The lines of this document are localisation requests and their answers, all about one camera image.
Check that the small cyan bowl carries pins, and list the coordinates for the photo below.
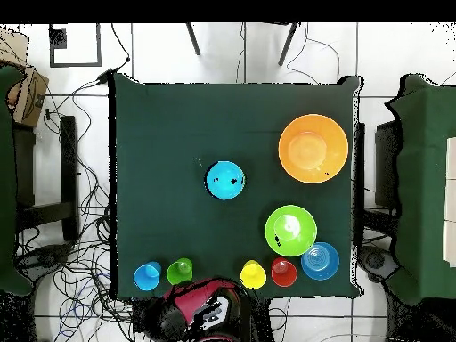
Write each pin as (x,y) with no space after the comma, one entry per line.
(225,180)

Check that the small green bowl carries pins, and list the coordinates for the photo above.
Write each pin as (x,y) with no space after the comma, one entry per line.
(243,181)

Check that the large green bowl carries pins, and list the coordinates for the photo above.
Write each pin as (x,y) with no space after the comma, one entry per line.
(290,229)

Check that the green cup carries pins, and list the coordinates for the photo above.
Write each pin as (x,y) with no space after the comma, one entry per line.
(179,272)

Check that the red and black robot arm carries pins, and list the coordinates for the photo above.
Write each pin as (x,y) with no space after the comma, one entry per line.
(199,313)

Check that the dark green tablecloth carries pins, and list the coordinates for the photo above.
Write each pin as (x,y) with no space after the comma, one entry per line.
(213,124)

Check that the yellow cup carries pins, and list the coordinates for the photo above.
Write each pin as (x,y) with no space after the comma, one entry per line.
(253,276)

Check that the large orange bowl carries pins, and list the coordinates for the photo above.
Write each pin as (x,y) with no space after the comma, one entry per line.
(313,148)

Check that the red-orange cup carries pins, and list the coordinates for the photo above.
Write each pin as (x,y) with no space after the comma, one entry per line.
(284,274)

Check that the large blue bowl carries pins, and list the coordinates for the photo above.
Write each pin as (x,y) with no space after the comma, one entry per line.
(322,263)

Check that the blue cup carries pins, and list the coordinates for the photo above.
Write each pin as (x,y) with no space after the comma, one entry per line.
(146,278)

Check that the black stand leg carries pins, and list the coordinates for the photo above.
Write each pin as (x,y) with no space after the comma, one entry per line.
(193,39)
(288,44)

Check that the grey floor base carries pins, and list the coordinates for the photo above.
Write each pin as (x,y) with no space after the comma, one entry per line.
(374,260)

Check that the black power adapter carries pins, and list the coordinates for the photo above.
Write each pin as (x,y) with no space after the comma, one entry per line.
(104,76)

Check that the grey base with black knob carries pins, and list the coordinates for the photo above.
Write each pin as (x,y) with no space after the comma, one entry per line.
(46,256)

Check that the green-clothed side table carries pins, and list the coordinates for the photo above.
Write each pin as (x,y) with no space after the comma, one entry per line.
(7,178)
(424,178)

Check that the cardboard box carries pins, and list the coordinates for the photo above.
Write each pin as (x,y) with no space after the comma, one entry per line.
(28,96)

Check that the white boxes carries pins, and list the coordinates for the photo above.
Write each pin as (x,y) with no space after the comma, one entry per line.
(450,199)

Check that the black square floor frame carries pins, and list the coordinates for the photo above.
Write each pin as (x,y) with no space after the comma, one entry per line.
(74,64)

